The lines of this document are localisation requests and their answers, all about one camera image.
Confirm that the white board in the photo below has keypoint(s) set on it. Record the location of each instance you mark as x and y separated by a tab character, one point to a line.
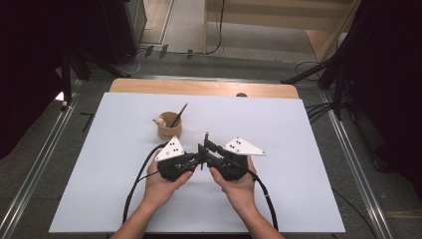
99	166

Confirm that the metal floor rail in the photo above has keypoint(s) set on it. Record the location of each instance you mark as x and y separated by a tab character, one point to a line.
36	166
358	172

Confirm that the black curtain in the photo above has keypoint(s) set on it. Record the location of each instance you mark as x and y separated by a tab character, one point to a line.
388	83
26	66

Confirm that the light wooden furniture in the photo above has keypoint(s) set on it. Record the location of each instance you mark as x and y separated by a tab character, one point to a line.
265	16

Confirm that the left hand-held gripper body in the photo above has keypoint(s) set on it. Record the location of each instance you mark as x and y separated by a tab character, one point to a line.
170	151

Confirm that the person's left hand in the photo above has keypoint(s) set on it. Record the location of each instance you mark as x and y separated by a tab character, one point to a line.
162	191

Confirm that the black cabinet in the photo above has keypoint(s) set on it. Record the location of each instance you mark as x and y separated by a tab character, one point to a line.
122	30

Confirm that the wooden pen holder with figurine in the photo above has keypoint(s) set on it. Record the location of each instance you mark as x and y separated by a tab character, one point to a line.
167	132

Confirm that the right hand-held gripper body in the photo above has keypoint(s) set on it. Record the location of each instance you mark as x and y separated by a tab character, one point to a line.
244	147

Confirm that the person's right hand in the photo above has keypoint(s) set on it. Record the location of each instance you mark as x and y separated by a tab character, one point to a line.
240	192

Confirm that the wooden table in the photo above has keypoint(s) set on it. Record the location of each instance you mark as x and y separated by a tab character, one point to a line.
199	88

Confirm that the black stand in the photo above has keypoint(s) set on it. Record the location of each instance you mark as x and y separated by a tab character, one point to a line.
67	79
331	76

